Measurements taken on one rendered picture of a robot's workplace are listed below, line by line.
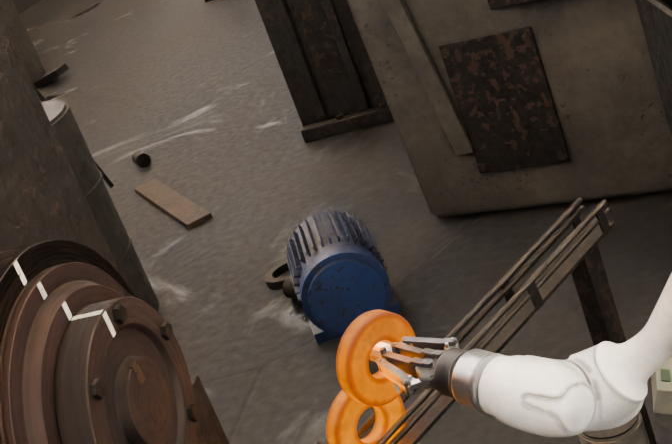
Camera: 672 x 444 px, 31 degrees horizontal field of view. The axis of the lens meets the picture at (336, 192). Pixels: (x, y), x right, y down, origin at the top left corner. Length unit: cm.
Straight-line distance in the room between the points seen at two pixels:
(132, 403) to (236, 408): 230
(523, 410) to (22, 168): 84
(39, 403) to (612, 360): 83
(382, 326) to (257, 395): 193
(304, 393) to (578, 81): 136
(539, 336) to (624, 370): 181
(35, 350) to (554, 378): 70
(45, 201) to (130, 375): 47
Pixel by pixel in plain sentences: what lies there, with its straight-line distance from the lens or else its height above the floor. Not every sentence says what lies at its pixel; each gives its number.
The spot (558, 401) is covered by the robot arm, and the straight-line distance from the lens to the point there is 169.
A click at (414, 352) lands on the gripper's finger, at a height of 89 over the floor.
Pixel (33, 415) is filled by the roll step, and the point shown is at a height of 121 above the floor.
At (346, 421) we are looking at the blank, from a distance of 209.
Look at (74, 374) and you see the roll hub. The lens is 149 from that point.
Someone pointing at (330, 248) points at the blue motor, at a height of 33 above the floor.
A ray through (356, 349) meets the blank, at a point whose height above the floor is 92.
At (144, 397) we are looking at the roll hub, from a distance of 157.
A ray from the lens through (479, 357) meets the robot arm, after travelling 179.
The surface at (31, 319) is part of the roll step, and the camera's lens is 152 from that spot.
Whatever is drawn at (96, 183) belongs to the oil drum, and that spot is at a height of 59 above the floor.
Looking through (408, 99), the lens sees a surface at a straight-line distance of 429.
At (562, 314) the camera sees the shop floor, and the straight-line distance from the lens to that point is 368.
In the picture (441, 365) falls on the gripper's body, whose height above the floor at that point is 90.
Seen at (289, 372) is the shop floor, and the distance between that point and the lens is 390.
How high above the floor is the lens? 182
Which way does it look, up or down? 21 degrees down
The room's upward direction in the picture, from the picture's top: 21 degrees counter-clockwise
